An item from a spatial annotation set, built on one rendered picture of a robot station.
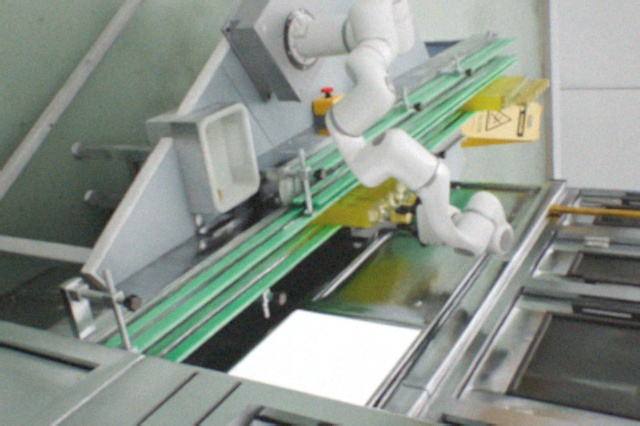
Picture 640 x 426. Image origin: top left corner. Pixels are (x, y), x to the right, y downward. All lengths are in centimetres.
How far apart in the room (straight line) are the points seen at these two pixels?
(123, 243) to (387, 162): 58
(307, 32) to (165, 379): 115
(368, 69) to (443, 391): 64
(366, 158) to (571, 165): 657
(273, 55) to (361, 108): 41
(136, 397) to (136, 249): 77
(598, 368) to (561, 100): 638
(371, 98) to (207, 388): 78
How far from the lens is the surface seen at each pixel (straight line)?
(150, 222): 165
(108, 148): 235
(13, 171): 209
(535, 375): 151
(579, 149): 791
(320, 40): 182
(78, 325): 139
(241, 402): 83
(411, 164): 146
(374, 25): 161
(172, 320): 142
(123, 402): 88
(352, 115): 150
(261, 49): 182
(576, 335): 163
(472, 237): 155
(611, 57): 762
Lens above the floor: 189
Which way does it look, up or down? 30 degrees down
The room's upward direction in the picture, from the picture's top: 95 degrees clockwise
